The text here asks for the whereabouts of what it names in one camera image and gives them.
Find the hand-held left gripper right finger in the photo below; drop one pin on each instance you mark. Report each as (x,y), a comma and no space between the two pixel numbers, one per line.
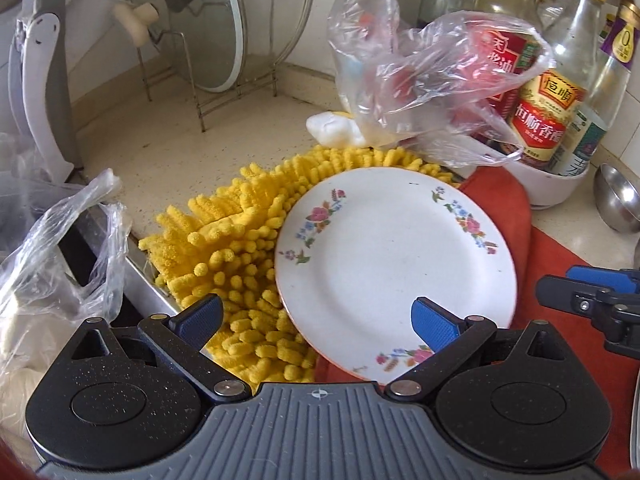
(432,325)

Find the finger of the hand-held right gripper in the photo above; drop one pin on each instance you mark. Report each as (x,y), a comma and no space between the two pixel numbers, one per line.
(595,277)
(575,300)

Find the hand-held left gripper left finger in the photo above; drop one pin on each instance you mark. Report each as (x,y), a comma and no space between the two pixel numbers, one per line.
(200,317)

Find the white floral plate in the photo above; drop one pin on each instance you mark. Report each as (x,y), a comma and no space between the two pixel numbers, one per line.
(390,260)

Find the large stainless steel bowl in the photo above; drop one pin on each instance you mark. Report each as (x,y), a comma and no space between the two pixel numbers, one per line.
(622,200)

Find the red cloth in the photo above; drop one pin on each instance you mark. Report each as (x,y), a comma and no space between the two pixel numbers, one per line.
(550,255)

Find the yellow chenille mat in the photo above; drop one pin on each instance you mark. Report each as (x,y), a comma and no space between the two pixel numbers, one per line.
(235,240)

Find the white round bottle caddy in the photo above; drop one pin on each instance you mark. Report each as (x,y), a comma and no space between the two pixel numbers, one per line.
(550,187)

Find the crumpled clear plastic bag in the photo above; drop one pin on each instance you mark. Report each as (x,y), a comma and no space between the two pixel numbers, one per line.
(50,260)

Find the yellow label vinegar bottle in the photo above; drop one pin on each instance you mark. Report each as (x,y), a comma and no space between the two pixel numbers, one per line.
(547,115)

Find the white soft lump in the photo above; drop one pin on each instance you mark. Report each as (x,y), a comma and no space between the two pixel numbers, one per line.
(330,130)

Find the clear plastic bag red print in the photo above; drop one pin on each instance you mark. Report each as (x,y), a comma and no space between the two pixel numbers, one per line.
(400,85)

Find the purple neck label glass bottle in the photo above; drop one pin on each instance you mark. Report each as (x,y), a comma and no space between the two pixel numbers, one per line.
(622,35)

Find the white grey plastic appliance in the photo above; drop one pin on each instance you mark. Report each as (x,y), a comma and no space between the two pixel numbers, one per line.
(40,85)

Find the glass pot lid grey knob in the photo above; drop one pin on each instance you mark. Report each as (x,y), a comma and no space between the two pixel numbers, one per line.
(220,35)

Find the red label sauce bottle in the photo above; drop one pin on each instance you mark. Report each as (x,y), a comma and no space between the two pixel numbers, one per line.
(510,5)

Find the white lid beige knob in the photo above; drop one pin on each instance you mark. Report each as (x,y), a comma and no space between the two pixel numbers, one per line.
(135,17)

